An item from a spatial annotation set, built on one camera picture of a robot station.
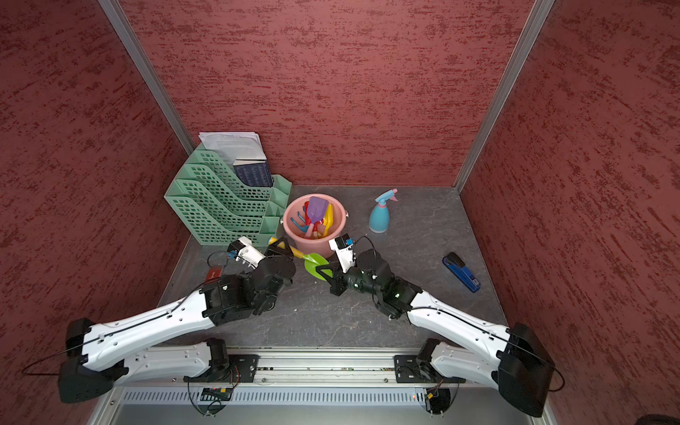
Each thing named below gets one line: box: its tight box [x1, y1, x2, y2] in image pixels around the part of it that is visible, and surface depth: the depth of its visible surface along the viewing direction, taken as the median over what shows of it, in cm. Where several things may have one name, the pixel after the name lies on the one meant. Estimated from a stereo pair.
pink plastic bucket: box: [280, 193, 349, 259], surface depth 96 cm
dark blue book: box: [232, 157, 273, 188], surface depth 109 cm
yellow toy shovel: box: [323, 203, 334, 237], surface depth 97 cm
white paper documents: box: [198, 131, 267, 172], surface depth 103 cm
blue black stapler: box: [441, 251, 481, 294], surface depth 94 cm
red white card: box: [205, 266, 223, 283], surface depth 94 cm
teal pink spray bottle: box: [369, 187, 399, 234], surface depth 102 cm
